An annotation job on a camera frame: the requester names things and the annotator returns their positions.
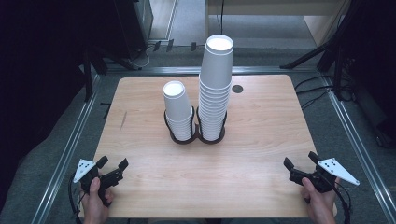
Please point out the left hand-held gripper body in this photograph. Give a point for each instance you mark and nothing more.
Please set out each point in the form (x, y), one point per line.
(109, 180)

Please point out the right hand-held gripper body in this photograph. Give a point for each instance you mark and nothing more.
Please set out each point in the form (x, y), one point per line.
(323, 182)

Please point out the short stack of paper cups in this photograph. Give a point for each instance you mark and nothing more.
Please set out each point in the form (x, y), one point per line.
(177, 109)

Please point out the black double cup holder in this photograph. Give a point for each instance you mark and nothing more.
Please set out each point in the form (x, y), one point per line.
(196, 137)

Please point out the tall stack of paper cups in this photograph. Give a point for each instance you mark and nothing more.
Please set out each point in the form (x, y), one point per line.
(215, 93)

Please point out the person's right hand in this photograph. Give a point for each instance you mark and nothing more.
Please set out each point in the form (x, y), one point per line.
(320, 208)

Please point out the person's left hand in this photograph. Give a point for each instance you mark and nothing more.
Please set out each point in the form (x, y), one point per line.
(93, 208)

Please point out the black metal stand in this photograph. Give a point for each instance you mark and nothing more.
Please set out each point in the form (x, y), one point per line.
(88, 74)

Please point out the dark round table grommet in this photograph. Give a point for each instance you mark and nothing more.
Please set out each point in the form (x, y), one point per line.
(237, 89)

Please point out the black tripod stand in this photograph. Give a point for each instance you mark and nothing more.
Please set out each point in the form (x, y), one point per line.
(323, 49)

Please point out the light wooden furniture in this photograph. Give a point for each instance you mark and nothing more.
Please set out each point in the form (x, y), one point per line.
(317, 28)

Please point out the dark cabinet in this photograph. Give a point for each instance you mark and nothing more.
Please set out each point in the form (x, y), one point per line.
(132, 25)

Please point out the aluminium frame rail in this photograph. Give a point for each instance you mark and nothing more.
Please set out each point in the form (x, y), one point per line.
(71, 137)
(358, 146)
(174, 70)

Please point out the small black bracket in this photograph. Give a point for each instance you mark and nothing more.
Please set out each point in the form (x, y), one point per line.
(170, 45)
(157, 46)
(193, 46)

